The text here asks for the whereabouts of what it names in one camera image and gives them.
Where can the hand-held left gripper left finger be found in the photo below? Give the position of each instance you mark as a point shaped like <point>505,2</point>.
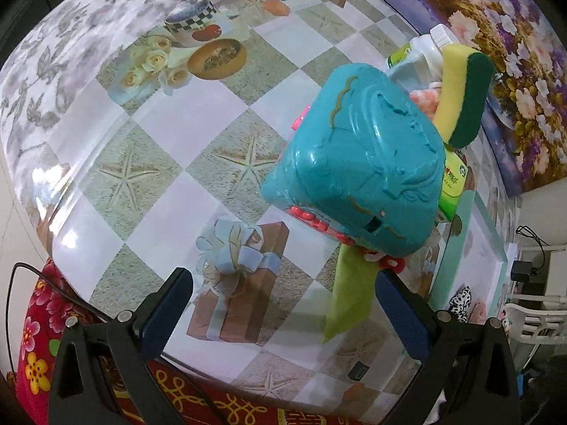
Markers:
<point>163,316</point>

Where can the grey leaf print cloth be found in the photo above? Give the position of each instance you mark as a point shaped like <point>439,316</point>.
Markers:
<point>66,44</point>

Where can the pink white striped cloth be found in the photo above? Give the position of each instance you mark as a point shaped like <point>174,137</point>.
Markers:
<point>425,99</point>

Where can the black white spotted cloth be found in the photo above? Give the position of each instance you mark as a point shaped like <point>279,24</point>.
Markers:
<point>460,301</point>

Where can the white plastic chair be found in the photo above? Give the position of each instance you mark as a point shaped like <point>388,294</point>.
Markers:
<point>538,314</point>

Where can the green cloth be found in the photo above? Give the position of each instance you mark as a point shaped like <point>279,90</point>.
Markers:
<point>347,301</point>

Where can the floral painting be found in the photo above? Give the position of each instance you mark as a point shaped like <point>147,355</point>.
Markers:
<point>509,53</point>

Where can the yellow green sponge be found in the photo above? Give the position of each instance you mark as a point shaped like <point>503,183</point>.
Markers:
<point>467,97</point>

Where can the white bottle green label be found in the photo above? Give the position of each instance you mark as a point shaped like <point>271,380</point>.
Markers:
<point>416,55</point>

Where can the printed checkered tablecloth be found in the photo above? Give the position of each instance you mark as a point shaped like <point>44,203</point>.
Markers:
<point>177,141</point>

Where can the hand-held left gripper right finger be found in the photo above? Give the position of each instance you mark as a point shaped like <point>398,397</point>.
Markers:
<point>401,314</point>

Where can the light teal storage box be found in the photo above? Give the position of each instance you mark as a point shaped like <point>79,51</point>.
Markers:
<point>478,252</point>

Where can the teal plastic toy case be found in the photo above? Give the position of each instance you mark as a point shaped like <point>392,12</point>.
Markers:
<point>359,155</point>

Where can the black power adapter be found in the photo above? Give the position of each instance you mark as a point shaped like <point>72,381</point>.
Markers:
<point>518,271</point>

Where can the red floral blanket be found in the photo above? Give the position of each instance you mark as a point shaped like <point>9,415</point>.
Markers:
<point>35,345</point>

